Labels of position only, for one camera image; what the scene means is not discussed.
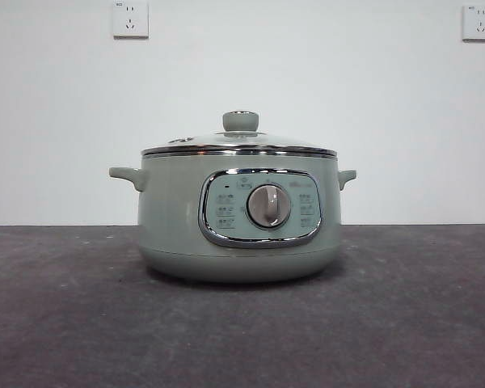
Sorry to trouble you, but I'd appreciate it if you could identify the glass lid with green knob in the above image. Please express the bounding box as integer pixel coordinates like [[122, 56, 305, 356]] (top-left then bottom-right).
[[141, 109, 340, 157]]

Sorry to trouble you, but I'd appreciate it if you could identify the sage green electric pot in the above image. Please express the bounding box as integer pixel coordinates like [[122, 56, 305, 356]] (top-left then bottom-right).
[[108, 152, 357, 282]]

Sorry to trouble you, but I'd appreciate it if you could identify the white wall socket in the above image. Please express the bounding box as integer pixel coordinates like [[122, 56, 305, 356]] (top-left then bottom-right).
[[112, 0, 150, 40], [462, 4, 485, 42]]

